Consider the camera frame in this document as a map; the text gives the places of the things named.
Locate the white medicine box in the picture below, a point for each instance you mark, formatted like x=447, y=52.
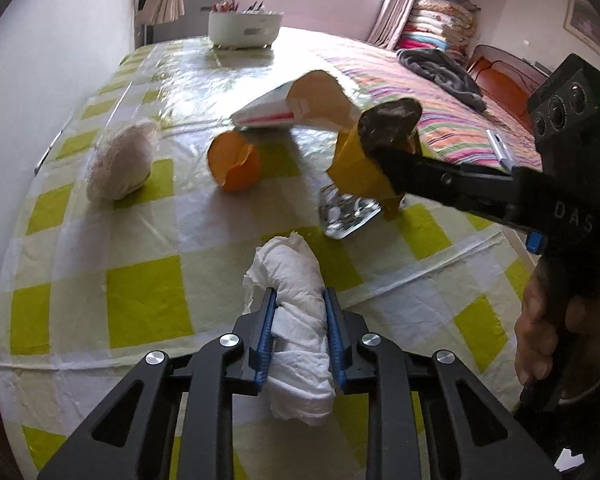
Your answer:
x=313, y=100

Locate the red wooden headboard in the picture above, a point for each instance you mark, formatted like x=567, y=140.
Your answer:
x=508, y=80

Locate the person right hand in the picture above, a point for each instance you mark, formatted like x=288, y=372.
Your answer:
x=537, y=339

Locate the pink curtain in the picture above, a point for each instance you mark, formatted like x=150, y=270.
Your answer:
x=390, y=24

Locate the orange peel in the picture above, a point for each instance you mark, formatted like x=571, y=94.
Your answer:
x=234, y=162

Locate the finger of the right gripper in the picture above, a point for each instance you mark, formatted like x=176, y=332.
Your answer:
x=476, y=189

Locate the brown yellow wrapper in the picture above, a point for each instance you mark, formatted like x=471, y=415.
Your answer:
x=383, y=129

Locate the white storage box with pens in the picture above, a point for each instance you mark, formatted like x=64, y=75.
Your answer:
x=244, y=29

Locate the stack of folded quilts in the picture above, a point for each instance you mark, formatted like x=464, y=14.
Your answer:
x=447, y=25

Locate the green checkered plastic tablecloth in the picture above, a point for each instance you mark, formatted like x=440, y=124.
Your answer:
x=88, y=288

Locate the white lace pouch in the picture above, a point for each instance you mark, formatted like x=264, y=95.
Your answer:
x=121, y=161

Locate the grey crumpled blanket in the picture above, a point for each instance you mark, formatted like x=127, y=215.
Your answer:
x=436, y=66

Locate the white tissue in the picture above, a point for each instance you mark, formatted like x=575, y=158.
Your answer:
x=299, y=383

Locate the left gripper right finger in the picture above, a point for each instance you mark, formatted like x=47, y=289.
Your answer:
x=426, y=410

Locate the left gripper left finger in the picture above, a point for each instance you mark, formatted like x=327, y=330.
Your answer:
x=165, y=404

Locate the framed wall picture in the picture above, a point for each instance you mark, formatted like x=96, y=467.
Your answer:
x=583, y=22

